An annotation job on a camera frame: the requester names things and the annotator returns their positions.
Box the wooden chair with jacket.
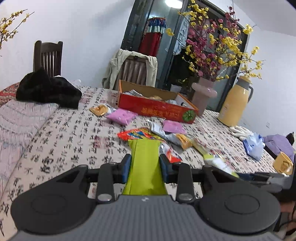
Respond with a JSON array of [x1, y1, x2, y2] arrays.
[[113, 56, 147, 90]]

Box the large pink snack packet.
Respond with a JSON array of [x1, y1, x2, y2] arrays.
[[106, 108, 138, 126]]

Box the blue white plastic bag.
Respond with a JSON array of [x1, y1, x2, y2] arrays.
[[242, 133, 265, 161]]

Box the dark wooden chair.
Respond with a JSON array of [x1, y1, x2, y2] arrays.
[[33, 40, 63, 77]]

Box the yellow striped snack packet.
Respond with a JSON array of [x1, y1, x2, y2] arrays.
[[191, 138, 214, 160]]

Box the light green white snack packet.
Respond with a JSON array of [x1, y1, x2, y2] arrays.
[[203, 153, 239, 178]]

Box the red hanging garment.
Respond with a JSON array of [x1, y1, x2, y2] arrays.
[[138, 17, 167, 57]]

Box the orange cardboard snack box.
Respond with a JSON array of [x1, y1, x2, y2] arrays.
[[118, 80, 199, 123]]

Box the purple cloth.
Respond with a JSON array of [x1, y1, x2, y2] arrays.
[[263, 132, 295, 162]]

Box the yellow and pink flower branches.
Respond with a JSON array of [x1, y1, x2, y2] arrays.
[[178, 1, 263, 82]]

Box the white grey snack packet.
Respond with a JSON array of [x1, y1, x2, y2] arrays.
[[148, 120, 181, 146]]

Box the white work glove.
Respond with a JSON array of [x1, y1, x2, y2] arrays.
[[229, 126, 253, 141]]

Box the red orange snack bag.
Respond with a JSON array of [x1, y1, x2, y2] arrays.
[[117, 128, 182, 163]]

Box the small pink snack packet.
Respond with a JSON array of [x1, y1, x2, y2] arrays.
[[163, 120, 186, 134]]

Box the pink ceramic vase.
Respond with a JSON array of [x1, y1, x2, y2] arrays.
[[191, 77, 217, 116]]

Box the orange noodle snack packet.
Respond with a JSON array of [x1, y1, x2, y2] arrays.
[[175, 133, 192, 150]]

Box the yellow mug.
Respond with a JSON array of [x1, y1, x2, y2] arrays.
[[273, 152, 293, 176]]

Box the beige jacket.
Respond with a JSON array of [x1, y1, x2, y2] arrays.
[[102, 49, 158, 90]]

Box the black cloth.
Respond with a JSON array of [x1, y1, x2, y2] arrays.
[[16, 68, 82, 109]]

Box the calligraphy print tablecloth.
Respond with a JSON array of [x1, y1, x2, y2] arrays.
[[1, 87, 274, 240]]

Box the yellow thermos jug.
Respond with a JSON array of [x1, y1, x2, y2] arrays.
[[218, 75, 253, 127]]

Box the orange white snack packet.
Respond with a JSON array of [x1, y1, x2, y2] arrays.
[[89, 104, 115, 116]]

